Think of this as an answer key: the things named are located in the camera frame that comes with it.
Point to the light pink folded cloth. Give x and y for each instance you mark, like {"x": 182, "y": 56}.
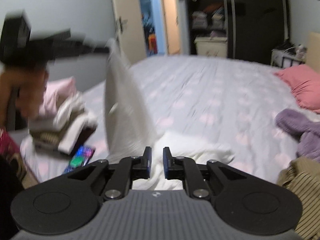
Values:
{"x": 56, "y": 93}

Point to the white folded cloth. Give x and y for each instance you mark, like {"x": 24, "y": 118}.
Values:
{"x": 78, "y": 133}

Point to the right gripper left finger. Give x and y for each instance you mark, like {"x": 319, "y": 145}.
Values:
{"x": 70, "y": 201}

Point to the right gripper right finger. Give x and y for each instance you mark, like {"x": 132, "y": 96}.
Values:
{"x": 243, "y": 201}

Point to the person's left hand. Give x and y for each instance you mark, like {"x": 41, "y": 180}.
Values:
{"x": 31, "y": 85}

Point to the cream bedroom door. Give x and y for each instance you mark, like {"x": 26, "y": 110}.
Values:
{"x": 129, "y": 27}

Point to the beige padded headboard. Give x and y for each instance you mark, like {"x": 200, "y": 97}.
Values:
{"x": 313, "y": 51}

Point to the olive striped folded garment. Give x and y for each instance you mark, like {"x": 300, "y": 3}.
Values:
{"x": 50, "y": 133}

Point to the smartphone with lit screen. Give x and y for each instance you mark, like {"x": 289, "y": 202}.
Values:
{"x": 81, "y": 158}

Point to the white crinkle garment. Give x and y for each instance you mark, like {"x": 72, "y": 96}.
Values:
{"x": 130, "y": 128}
{"x": 53, "y": 117}

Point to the white folded crinkle garment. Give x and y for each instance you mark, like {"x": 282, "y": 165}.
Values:
{"x": 53, "y": 117}

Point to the grey heart-print bed sheet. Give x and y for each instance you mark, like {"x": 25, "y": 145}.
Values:
{"x": 206, "y": 108}

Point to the cluttered nightstand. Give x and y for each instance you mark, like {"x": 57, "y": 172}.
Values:
{"x": 285, "y": 58}

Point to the pink pillow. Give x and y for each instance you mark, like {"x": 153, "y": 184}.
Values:
{"x": 303, "y": 82}

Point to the purple fluffy blanket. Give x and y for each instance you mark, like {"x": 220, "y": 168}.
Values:
{"x": 302, "y": 128}

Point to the dark wardrobe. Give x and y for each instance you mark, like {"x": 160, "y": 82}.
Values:
{"x": 253, "y": 28}

